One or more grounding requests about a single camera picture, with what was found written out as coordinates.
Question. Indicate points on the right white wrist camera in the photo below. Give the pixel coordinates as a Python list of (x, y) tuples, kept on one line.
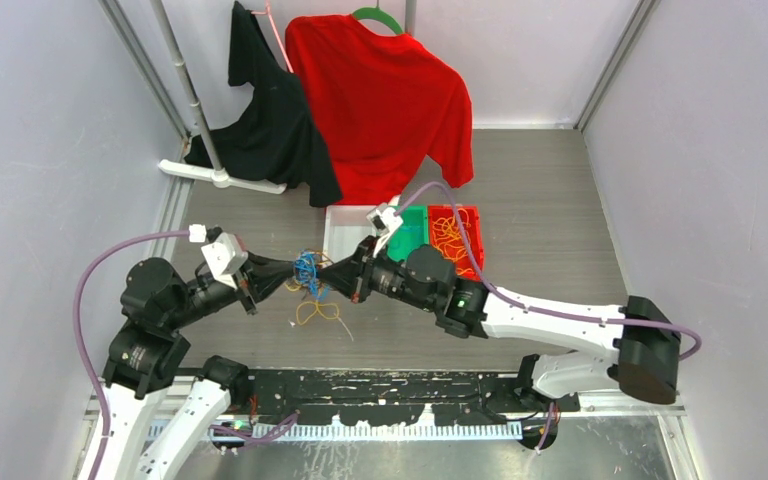
[(386, 221)]

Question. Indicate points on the white clothes rack stand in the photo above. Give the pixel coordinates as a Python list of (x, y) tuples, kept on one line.
[(216, 175)]

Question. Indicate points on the black t-shirt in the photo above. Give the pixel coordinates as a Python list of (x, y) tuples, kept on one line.
[(275, 139)]

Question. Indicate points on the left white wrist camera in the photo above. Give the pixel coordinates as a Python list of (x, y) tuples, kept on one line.
[(225, 257)]

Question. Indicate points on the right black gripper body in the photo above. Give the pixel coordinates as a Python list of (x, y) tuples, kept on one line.
[(374, 273)]

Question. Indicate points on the red plastic bin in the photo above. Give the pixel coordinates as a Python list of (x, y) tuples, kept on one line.
[(445, 236)]

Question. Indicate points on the pink clothes hanger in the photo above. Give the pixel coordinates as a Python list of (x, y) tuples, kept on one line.
[(267, 12)]

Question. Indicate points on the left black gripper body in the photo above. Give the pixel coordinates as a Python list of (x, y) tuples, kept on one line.
[(242, 284)]

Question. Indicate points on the green clothes hanger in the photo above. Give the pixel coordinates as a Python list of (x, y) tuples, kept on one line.
[(378, 15)]

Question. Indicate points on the red t-shirt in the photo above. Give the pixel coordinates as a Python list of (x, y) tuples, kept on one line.
[(383, 104)]

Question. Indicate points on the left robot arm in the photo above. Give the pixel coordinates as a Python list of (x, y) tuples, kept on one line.
[(144, 358)]

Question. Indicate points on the aluminium frame rail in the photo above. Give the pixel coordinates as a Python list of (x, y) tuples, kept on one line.
[(600, 403)]

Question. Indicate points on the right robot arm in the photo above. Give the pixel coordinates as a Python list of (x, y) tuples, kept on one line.
[(632, 347)]

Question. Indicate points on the green plastic bin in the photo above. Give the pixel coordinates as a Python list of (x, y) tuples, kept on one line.
[(413, 233)]

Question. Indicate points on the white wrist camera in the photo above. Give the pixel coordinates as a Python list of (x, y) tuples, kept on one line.
[(386, 221), (225, 257)]

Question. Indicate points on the white plastic bin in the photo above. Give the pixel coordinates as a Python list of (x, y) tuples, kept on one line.
[(345, 227)]

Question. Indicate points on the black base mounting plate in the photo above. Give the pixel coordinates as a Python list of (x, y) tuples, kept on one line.
[(378, 398)]

